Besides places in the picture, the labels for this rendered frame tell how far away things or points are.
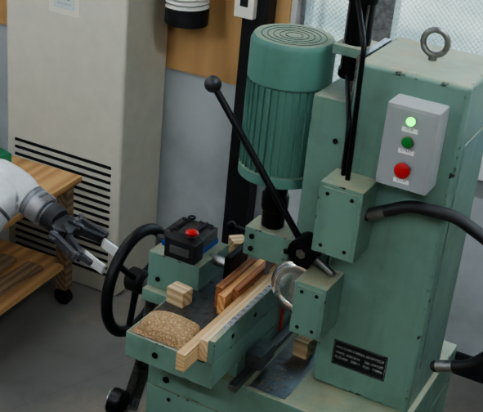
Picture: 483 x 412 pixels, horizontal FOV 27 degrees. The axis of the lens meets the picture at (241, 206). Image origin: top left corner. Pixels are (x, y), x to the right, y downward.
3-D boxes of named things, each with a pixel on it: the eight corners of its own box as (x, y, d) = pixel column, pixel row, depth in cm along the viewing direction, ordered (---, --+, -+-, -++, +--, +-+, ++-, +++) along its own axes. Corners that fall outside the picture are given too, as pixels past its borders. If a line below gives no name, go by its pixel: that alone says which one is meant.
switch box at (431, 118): (386, 171, 196) (399, 92, 189) (436, 185, 192) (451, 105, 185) (373, 181, 191) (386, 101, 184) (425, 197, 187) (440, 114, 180)
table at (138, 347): (223, 235, 269) (225, 215, 267) (328, 270, 257) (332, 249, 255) (87, 341, 220) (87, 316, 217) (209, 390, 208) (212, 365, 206)
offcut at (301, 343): (292, 354, 230) (293, 338, 228) (301, 346, 233) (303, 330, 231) (305, 360, 228) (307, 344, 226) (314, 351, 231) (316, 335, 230)
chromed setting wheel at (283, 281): (272, 300, 219) (278, 249, 214) (324, 319, 214) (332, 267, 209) (266, 306, 217) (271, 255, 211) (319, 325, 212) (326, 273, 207)
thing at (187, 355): (298, 256, 250) (300, 241, 248) (306, 258, 249) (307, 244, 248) (175, 369, 204) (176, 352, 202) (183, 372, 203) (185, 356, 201)
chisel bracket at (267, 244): (255, 247, 234) (259, 213, 231) (310, 266, 229) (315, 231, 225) (240, 259, 228) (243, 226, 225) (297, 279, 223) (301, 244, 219)
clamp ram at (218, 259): (217, 267, 241) (221, 233, 237) (245, 277, 238) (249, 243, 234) (198, 283, 233) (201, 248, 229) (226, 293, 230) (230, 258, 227)
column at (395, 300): (350, 332, 240) (399, 34, 209) (440, 364, 231) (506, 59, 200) (310, 378, 222) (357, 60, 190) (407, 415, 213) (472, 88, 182)
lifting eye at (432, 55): (418, 55, 197) (424, 22, 194) (449, 62, 194) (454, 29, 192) (416, 57, 195) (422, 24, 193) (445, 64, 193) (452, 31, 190)
